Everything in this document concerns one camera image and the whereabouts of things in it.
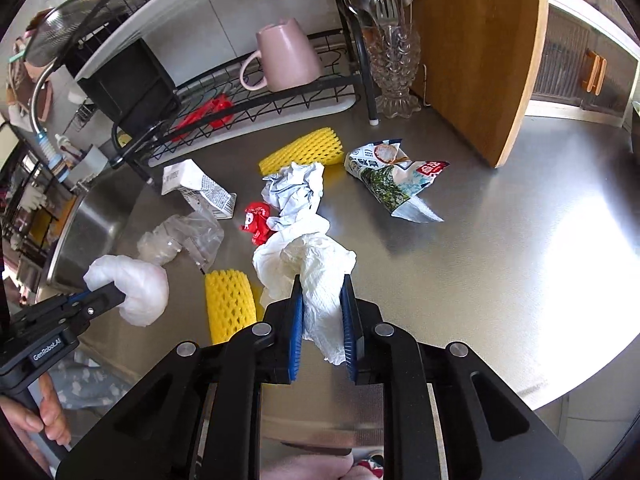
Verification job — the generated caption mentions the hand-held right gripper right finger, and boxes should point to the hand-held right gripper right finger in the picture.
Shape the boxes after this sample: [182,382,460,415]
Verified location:
[340,275,583,480]

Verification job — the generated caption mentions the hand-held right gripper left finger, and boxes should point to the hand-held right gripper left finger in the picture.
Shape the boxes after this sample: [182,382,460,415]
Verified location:
[55,275,306,480]

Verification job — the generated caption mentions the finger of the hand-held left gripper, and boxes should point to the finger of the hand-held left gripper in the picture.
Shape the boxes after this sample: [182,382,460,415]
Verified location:
[62,282,127,331]

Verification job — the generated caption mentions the white plastic bag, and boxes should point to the white plastic bag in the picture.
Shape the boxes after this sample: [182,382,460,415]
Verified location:
[82,255,170,328]

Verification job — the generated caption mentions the white paper towel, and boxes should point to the white paper towel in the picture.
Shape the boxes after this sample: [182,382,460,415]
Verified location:
[252,232,357,365]

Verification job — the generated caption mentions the person's left hand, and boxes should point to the person's left hand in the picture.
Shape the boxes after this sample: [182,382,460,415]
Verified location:
[0,375,71,447]

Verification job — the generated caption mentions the person's right hand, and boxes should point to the person's right hand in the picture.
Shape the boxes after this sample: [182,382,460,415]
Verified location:
[260,452,386,480]

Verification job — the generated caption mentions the blue patterned clothing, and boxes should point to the blue patterned clothing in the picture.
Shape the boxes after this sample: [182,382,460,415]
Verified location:
[55,350,132,411]

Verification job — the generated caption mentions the yellow foam fruit net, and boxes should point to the yellow foam fruit net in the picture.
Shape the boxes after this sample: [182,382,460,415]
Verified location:
[205,269,265,346]
[258,127,345,177]

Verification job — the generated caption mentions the stainless steel sink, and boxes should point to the stainless steel sink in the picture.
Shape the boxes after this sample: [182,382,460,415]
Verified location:
[47,170,146,296]

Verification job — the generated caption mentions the clear plastic bag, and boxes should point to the clear plastic bag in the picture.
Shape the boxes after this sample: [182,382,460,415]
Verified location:
[136,207,225,268]

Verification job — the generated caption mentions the red wrapper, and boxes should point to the red wrapper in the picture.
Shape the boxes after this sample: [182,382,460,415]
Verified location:
[241,201,276,246]

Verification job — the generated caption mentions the crumpled grey white wrapper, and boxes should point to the crumpled grey white wrapper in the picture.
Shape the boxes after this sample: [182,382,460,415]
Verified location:
[261,162,332,233]

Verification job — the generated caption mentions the white toothbrush holder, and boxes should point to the white toothbrush holder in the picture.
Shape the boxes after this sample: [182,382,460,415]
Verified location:
[55,135,108,177]

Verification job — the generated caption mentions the flattened white carton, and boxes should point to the flattened white carton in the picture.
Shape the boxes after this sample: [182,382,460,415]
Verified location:
[161,159,238,221]

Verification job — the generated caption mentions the green white snack packet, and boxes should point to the green white snack packet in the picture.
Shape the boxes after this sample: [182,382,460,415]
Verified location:
[344,139,451,223]

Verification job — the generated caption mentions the metal faucet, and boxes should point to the metal faucet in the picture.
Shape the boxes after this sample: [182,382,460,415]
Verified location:
[27,57,71,183]

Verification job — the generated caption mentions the brown hanging towel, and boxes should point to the brown hanging towel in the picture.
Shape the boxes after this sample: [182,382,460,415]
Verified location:
[7,25,56,122]

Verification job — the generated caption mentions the red scissors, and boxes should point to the red scissors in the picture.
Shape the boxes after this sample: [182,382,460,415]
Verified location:
[172,95,235,143]

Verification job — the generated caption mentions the black plastic box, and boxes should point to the black plastic box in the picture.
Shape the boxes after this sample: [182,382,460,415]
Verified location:
[75,37,176,133]

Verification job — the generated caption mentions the glass cutlery holder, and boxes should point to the glass cutlery holder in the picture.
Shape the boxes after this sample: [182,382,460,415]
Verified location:
[365,20,422,120]

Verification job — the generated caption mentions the metal colander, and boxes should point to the metal colander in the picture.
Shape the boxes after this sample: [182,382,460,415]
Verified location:
[22,0,126,68]

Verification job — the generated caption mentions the pink mug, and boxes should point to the pink mug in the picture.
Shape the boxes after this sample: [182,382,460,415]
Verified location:
[240,17,325,93]

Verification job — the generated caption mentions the white drip tray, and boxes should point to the white drip tray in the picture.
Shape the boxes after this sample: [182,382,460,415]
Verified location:
[75,0,281,81]

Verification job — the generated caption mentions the wooden cutting board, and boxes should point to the wooden cutting board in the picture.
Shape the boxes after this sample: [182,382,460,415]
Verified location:
[385,0,550,168]

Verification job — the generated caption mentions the black wire shelf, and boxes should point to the black wire shelf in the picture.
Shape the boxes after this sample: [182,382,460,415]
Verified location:
[0,150,66,261]

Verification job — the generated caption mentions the black wire dish rack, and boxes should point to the black wire dish rack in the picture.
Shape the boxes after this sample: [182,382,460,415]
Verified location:
[75,0,381,168]

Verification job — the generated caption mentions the beige cabinet with orange handles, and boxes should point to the beige cabinet with orange handles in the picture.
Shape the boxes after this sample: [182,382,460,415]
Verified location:
[525,0,640,126]

